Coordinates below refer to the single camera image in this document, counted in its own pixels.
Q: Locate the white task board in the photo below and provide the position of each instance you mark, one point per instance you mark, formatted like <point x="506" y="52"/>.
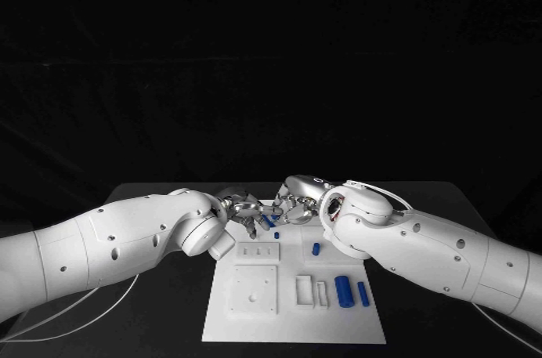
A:
<point x="291" y="290"/>

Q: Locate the short blue cylinder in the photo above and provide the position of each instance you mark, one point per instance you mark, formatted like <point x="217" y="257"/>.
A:
<point x="315" y="248"/>

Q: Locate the thick blue cylinder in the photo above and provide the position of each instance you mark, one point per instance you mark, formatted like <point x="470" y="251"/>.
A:
<point x="343" y="291"/>

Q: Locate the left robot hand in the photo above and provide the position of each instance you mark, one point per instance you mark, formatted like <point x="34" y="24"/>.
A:
<point x="243" y="208"/>

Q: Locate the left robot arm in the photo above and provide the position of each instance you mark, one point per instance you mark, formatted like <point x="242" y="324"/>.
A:
<point x="105" y="246"/>

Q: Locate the thin long blue cylinder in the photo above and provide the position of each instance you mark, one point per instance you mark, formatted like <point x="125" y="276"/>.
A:
<point x="363" y="294"/>

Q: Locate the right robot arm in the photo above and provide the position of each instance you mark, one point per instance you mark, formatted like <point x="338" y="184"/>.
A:
<point x="422" y="246"/>

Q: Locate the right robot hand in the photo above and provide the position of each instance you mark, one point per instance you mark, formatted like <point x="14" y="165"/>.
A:
<point x="300" y="193"/>

